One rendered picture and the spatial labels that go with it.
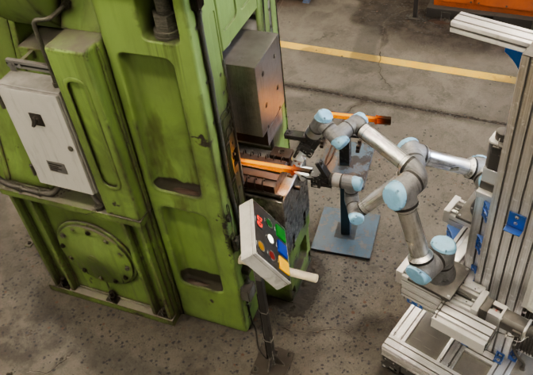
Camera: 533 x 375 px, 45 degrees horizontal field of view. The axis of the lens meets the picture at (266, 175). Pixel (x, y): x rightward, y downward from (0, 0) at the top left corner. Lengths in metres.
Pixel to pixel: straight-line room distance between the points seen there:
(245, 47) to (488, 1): 3.94
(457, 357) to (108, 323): 2.11
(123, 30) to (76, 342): 2.19
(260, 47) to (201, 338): 1.88
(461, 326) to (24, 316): 2.74
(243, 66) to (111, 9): 0.61
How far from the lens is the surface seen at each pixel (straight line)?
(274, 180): 3.42
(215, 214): 3.23
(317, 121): 2.91
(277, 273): 2.93
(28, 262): 4.82
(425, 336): 3.75
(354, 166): 3.95
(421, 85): 5.76
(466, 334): 3.16
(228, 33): 2.91
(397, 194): 2.72
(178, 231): 3.58
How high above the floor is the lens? 3.34
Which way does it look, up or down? 43 degrees down
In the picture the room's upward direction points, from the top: 7 degrees counter-clockwise
